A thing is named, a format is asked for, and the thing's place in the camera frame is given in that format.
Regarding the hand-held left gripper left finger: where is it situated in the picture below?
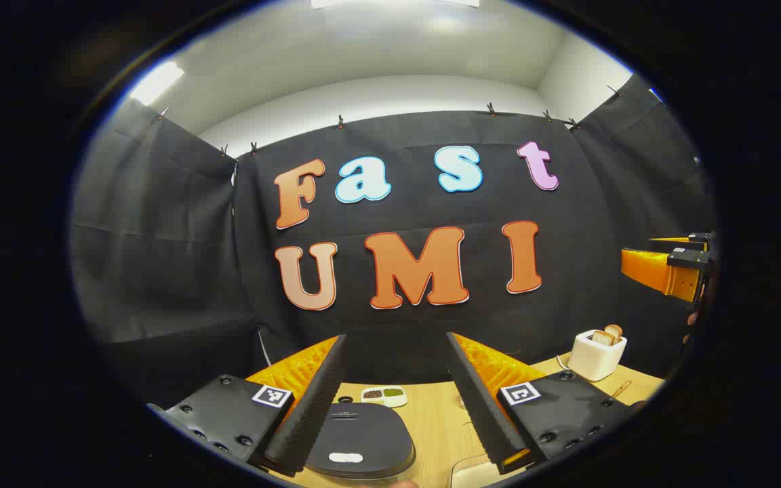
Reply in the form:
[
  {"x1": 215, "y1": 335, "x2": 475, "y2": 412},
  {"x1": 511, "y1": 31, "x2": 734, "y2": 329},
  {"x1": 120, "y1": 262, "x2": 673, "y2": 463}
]
[{"x1": 146, "y1": 333, "x2": 348, "y2": 477}]

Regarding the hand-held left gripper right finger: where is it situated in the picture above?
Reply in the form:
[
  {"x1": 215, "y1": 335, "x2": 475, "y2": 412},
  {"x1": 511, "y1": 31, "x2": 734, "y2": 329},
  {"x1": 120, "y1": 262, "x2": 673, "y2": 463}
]
[{"x1": 446, "y1": 331, "x2": 645, "y2": 475}]

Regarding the black rice cooker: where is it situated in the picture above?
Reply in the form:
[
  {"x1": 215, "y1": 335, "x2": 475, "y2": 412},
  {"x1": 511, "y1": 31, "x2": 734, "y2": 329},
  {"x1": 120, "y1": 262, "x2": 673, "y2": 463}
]
[{"x1": 306, "y1": 401, "x2": 417, "y2": 482}]

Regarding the translucent plastic container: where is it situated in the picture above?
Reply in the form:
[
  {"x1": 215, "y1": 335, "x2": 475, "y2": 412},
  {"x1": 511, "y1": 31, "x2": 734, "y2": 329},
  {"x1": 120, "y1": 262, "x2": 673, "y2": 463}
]
[{"x1": 450, "y1": 455, "x2": 500, "y2": 488}]

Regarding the white divided grain dish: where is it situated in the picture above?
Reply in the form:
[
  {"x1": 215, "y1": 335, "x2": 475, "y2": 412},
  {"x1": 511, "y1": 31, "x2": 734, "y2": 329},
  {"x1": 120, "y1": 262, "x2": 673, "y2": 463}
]
[{"x1": 361, "y1": 386, "x2": 408, "y2": 408}]

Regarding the white toaster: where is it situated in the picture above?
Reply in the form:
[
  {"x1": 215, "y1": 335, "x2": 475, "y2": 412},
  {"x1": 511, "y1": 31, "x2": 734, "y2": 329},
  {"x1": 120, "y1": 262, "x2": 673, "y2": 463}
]
[{"x1": 567, "y1": 329, "x2": 628, "y2": 382}]

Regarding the black backdrop cloth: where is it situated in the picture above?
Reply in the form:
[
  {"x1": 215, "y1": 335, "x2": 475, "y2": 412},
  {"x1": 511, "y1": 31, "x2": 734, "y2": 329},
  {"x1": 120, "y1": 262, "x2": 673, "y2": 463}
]
[{"x1": 68, "y1": 71, "x2": 720, "y2": 414}]

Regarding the ceiling light panel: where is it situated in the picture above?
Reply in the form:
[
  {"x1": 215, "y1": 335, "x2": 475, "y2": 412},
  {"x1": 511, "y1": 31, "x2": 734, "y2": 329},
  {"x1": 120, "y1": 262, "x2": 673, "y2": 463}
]
[{"x1": 129, "y1": 61, "x2": 186, "y2": 107}]

